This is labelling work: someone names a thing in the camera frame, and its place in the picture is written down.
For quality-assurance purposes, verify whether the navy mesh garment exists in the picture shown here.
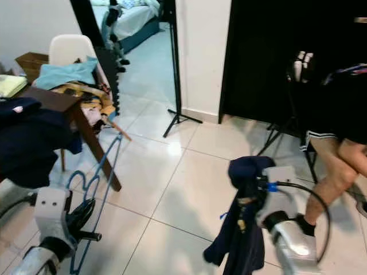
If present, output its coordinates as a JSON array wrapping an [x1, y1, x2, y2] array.
[[202, 155, 277, 275]]

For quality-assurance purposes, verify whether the blue plastic hanger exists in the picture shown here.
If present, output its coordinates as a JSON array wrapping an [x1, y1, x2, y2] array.
[[64, 133, 125, 275]]

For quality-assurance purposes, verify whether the navy garment with patch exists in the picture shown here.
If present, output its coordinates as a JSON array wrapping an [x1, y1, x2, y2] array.
[[0, 97, 85, 190]]

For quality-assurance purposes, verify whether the wooden stick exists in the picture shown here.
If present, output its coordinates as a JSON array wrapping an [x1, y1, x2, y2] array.
[[106, 117, 133, 143]]

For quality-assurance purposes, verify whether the tan patterned cloth pile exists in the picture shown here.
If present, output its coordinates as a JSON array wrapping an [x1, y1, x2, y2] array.
[[54, 81, 121, 132]]

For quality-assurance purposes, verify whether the dark wooden table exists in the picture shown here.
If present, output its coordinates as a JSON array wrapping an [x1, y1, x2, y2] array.
[[14, 86, 123, 193]]

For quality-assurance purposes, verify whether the person in black clothes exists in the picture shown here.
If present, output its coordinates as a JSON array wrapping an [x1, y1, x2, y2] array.
[[287, 62, 367, 237]]

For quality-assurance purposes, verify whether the black door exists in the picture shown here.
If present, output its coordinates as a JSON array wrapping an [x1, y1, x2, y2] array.
[[218, 0, 367, 124]]

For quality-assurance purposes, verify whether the teal cloth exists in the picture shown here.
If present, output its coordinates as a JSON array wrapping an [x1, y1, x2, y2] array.
[[33, 56, 100, 91]]

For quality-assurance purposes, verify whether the yellow-green pad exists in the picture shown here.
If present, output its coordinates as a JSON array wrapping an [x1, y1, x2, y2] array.
[[0, 74, 29, 99]]

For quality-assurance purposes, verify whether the black foam puzzle mat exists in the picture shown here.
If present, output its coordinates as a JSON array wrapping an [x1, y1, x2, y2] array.
[[70, 0, 131, 116]]

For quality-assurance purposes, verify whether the black tripod stand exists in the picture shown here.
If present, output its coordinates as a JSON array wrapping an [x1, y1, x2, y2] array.
[[161, 0, 205, 139]]

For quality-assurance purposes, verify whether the brown cardboard box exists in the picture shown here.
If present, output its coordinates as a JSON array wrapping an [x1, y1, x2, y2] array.
[[15, 52, 50, 82]]

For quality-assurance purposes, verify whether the white plastic chair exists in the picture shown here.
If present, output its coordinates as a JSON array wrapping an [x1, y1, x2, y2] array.
[[48, 34, 103, 75]]

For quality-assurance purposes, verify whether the bed with teal blanket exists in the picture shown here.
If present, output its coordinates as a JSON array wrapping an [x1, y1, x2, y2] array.
[[92, 0, 162, 55]]

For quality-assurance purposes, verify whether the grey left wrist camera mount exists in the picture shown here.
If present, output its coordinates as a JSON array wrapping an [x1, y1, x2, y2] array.
[[33, 186, 73, 248]]

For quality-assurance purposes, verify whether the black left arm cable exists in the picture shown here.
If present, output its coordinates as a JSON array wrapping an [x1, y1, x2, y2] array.
[[0, 192, 36, 224]]

